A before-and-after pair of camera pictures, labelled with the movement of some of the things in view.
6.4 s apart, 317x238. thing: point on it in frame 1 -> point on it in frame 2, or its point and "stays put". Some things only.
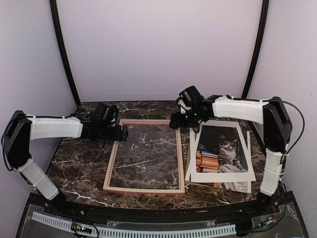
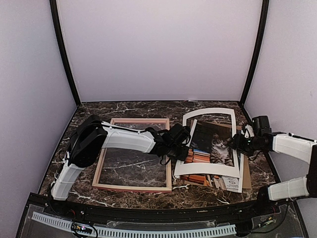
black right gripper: (178, 122) -> (238, 144)
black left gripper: (125, 133) -> (182, 157)
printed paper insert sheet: (241, 186) -> (228, 183)
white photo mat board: (218, 177) -> (208, 168)
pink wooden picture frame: (108, 181) -> (95, 183)
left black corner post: (54, 7) stays put
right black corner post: (261, 37) stays put
